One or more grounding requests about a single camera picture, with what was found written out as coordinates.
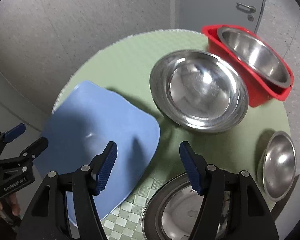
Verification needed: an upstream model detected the grey door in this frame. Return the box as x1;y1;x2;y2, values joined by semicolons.
175;0;266;33

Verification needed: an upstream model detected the blue plastic plate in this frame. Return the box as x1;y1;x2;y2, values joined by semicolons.
34;81;160;219

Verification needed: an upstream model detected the large steel bowl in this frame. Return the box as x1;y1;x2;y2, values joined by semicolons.
149;50;249;133

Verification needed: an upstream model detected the person's left hand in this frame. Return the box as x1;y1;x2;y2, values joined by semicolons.
0;193;21;223

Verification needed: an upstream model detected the wide steel bowl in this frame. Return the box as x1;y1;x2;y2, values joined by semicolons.
142;173;204;239

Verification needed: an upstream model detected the small steel bowl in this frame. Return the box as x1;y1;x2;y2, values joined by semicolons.
257;131;296;202

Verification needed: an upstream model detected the metal door handle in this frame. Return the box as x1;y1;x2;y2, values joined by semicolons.
236;2;256;22

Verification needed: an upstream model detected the green checkered tablecloth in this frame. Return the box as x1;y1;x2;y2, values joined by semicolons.
55;29;290;239

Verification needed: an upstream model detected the red plastic basin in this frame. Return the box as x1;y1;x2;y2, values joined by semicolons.
202;24;294;107

